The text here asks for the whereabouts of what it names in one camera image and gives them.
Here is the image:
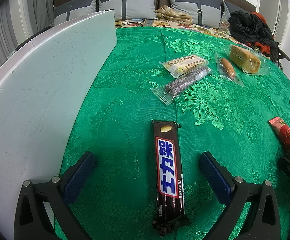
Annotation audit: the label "black Snickers bar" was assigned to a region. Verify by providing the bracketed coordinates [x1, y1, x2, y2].
[152, 120, 191, 236]

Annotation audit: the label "sausage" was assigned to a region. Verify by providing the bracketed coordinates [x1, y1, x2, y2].
[215, 52, 244, 87]

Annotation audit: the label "dark biscuit clear wrapper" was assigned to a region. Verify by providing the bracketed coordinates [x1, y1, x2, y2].
[151, 66, 212, 106]

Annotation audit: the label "green patterned tablecloth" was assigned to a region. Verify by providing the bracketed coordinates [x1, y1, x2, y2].
[61, 27, 290, 239]

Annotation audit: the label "white cardboard box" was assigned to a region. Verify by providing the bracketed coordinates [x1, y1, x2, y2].
[0, 10, 117, 239]

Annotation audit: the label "yellow cake in wrapper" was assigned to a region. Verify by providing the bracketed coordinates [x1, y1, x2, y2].
[223, 44, 270, 75]

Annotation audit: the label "black and red clothes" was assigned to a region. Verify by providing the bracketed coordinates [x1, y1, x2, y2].
[228, 10, 279, 57]

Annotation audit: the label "beige cracker pack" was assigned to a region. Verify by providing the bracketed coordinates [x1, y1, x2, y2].
[160, 54, 209, 79]

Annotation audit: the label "right grey cushion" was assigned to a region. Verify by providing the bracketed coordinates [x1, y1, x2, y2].
[170, 0, 222, 29]

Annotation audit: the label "grey cushion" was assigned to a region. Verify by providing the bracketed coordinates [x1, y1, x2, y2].
[53, 0, 97, 26]
[98, 0, 156, 21]
[170, 0, 222, 29]

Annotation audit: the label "beige folded cloth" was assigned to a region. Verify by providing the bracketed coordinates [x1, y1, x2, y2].
[155, 5, 193, 25]

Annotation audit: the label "grey curtain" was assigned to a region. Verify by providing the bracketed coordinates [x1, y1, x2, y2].
[0, 0, 54, 67]

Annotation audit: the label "floral sofa cover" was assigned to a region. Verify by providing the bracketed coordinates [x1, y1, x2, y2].
[115, 19, 270, 57]

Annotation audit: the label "left grey cushion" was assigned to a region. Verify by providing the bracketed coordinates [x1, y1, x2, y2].
[53, 0, 97, 26]

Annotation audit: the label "middle grey cushion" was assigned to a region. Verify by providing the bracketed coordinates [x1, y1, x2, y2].
[98, 0, 156, 21]

